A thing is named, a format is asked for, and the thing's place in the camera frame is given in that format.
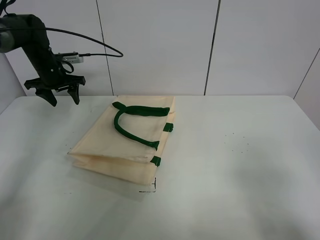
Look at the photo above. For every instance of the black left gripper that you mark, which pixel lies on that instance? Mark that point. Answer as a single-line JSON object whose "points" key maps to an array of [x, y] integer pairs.
{"points": [[51, 76]]}

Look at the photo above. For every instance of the cream linen bag green handles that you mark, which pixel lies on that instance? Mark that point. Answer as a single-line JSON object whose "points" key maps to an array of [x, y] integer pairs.
{"points": [[128, 139]]}

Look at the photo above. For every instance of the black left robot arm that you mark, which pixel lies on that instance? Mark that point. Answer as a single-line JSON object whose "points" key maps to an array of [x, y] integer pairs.
{"points": [[28, 32]]}

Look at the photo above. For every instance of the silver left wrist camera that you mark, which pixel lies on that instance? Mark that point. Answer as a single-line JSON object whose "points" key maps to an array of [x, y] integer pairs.
{"points": [[70, 57]]}

